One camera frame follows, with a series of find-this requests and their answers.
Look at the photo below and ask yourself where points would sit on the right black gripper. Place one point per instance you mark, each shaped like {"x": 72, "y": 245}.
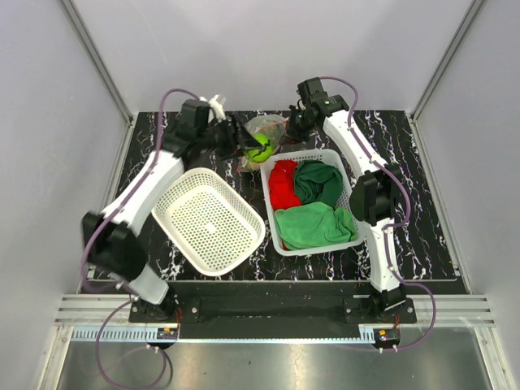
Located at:
{"x": 291, "y": 131}

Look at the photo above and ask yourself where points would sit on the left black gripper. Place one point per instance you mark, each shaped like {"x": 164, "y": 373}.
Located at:
{"x": 235, "y": 140}

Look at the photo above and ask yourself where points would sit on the green fake watermelon ball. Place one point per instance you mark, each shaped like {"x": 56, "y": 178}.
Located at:
{"x": 261, "y": 154}

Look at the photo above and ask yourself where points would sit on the clear zip top bag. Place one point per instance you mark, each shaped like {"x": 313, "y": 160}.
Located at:
{"x": 268, "y": 130}

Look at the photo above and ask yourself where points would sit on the green fake cabbage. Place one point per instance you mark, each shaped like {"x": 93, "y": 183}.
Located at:
{"x": 251, "y": 165}

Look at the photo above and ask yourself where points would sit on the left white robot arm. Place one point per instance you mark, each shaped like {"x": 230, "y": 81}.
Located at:
{"x": 111, "y": 237}

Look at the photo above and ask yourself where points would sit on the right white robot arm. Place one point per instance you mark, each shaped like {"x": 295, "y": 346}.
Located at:
{"x": 378, "y": 200}

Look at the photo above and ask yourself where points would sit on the red cloth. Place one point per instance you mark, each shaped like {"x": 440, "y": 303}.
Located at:
{"x": 281, "y": 185}

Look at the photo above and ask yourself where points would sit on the dark green cloth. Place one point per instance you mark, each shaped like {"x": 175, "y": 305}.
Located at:
{"x": 315, "y": 181}

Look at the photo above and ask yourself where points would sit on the white basket with cloths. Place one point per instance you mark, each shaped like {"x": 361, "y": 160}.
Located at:
{"x": 326, "y": 156}

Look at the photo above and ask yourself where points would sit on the empty white perforated basket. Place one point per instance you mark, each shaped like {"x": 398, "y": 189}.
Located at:
{"x": 211, "y": 224}

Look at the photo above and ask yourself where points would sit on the light green towel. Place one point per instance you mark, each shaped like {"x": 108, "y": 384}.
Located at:
{"x": 315, "y": 225}

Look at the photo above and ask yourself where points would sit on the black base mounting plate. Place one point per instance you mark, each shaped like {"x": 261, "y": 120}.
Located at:
{"x": 196, "y": 308}

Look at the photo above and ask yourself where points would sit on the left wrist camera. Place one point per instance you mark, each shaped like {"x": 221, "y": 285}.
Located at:
{"x": 217, "y": 111}

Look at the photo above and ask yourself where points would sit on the white slotted cable duct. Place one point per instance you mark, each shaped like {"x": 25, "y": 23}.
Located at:
{"x": 125, "y": 334}

